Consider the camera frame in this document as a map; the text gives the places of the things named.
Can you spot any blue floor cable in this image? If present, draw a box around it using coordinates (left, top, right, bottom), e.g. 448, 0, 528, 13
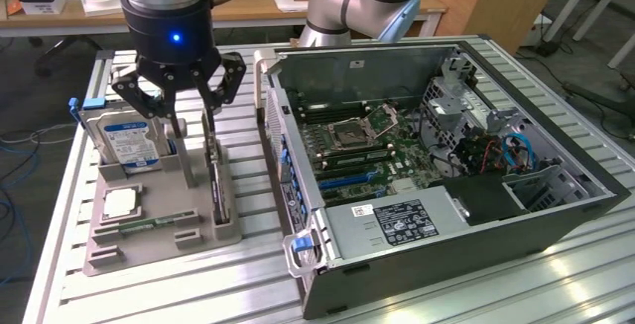
0, 126, 76, 288

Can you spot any black open PC case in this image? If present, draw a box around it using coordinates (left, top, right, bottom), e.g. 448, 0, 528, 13
252, 39, 633, 320

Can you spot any metal disk bay cage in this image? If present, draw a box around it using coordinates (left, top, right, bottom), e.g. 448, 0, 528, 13
419, 74, 495, 154

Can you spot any metal socket cover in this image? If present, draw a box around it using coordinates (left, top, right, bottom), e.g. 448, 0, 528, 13
364, 103, 400, 140

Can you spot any grey disk bay bracket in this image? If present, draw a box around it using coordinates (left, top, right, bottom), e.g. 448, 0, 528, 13
502, 163, 595, 214

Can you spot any wooden cabinet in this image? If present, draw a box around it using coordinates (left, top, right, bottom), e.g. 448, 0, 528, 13
420, 0, 570, 54

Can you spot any red wire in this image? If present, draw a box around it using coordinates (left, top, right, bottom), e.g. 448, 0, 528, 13
484, 140, 500, 172

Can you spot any green RAM stick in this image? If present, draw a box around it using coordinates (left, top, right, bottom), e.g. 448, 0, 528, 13
116, 216, 178, 233

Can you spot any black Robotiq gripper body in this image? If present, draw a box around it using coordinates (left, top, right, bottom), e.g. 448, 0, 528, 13
122, 0, 223, 91

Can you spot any graphics card with metal bracket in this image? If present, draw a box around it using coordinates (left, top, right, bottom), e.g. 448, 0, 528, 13
200, 110, 234, 225

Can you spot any white table frame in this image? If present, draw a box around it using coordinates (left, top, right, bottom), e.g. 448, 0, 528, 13
543, 0, 635, 68

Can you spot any hard disk with blue carrier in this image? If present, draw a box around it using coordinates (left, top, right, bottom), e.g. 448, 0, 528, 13
68, 95, 168, 175

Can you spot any wooden desk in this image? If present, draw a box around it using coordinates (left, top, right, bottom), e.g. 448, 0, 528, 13
0, 0, 447, 48

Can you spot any blue wire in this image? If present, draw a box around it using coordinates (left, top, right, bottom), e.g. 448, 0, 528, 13
499, 133, 538, 172

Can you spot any grey plastic parts rack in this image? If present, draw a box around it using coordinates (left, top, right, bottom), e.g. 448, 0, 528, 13
84, 117, 244, 279

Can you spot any grey power supply unit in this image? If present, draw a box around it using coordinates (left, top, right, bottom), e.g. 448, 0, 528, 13
322, 185, 471, 260

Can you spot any white box with black lid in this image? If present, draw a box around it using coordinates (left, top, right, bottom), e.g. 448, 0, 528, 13
14, 0, 66, 16

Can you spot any silver CPU chip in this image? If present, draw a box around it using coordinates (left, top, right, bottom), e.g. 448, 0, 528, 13
102, 189, 140, 218

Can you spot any green motherboard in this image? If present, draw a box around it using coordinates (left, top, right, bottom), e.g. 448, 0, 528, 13
286, 89, 436, 208

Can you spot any blue expansion slot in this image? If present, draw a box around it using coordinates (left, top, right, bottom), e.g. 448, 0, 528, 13
316, 172, 374, 192

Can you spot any white round holder on box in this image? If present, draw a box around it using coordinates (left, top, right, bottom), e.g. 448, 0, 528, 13
80, 0, 124, 17

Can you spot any black RAM stick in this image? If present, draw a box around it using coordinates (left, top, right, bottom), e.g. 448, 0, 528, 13
322, 145, 392, 169

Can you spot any CPU socket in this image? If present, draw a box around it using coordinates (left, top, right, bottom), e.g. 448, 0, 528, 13
330, 119, 378, 151

